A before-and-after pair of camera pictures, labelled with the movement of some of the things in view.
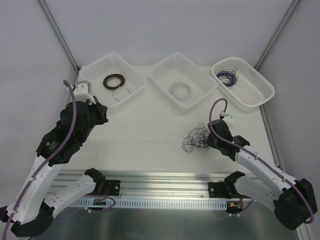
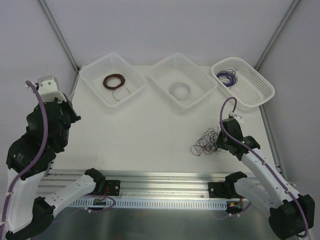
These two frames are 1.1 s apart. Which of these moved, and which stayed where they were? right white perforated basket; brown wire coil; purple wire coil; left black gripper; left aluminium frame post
Moved: left black gripper
Stayed: left aluminium frame post; brown wire coil; right white perforated basket; purple wire coil
